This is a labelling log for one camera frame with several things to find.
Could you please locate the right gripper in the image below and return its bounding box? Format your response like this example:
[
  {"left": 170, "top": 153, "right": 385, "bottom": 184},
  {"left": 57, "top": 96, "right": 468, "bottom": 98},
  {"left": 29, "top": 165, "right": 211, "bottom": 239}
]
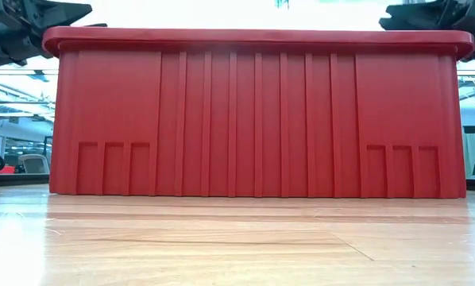
[{"left": 378, "top": 0, "right": 475, "bottom": 64}]

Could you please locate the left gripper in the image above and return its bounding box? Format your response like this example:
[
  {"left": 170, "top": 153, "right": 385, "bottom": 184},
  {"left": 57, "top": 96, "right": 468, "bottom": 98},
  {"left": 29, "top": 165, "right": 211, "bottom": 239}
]
[{"left": 0, "top": 0, "right": 109, "bottom": 71}]

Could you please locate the red plastic bin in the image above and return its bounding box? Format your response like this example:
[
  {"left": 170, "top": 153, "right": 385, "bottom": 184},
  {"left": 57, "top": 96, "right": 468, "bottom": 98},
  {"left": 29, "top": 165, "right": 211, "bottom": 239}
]
[{"left": 41, "top": 25, "right": 475, "bottom": 199}]

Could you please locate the grey office chair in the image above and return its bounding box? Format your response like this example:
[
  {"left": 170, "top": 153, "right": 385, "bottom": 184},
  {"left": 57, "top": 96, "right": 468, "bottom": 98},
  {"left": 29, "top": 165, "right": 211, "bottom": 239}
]
[{"left": 17, "top": 153, "right": 51, "bottom": 175}]

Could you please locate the black left aluminium frame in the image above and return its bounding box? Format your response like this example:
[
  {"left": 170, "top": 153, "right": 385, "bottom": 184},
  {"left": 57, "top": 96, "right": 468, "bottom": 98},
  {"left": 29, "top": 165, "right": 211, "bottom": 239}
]
[{"left": 0, "top": 173, "right": 51, "bottom": 187}]

